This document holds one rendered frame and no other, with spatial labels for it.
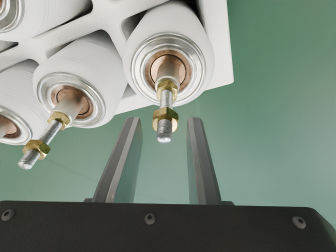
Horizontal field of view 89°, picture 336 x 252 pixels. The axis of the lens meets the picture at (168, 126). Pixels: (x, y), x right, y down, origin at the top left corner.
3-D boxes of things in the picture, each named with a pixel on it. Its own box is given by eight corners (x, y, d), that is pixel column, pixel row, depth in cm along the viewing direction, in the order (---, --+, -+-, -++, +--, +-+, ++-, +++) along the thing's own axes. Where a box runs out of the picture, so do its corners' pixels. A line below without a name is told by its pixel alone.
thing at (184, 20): (203, 45, 33) (223, 97, 19) (157, 62, 35) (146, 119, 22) (189, -16, 27) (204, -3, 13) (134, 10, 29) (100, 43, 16)
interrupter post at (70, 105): (65, 106, 21) (50, 124, 19) (62, 90, 19) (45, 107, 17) (85, 110, 21) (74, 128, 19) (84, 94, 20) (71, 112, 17)
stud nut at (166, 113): (183, 116, 12) (184, 124, 11) (169, 130, 13) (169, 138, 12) (160, 102, 11) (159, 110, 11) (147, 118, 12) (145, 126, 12)
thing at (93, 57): (89, 66, 36) (39, 123, 23) (86, 15, 30) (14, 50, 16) (135, 77, 37) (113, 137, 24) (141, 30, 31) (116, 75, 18)
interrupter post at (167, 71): (182, 78, 18) (184, 94, 16) (161, 85, 19) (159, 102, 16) (175, 56, 17) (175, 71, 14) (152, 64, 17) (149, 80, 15)
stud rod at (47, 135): (63, 111, 19) (18, 168, 14) (62, 104, 19) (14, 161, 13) (73, 113, 20) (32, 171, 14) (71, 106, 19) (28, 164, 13)
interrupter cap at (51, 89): (47, 118, 22) (44, 121, 22) (31, 62, 17) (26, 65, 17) (106, 129, 23) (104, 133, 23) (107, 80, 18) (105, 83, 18)
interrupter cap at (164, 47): (212, 91, 19) (213, 94, 18) (150, 109, 21) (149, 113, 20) (194, 16, 14) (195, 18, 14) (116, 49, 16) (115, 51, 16)
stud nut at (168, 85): (182, 88, 15) (182, 93, 14) (170, 101, 16) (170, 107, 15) (163, 76, 14) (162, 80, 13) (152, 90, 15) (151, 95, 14)
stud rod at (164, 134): (175, 79, 16) (175, 138, 10) (168, 87, 17) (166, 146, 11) (166, 74, 16) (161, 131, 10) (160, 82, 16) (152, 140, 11)
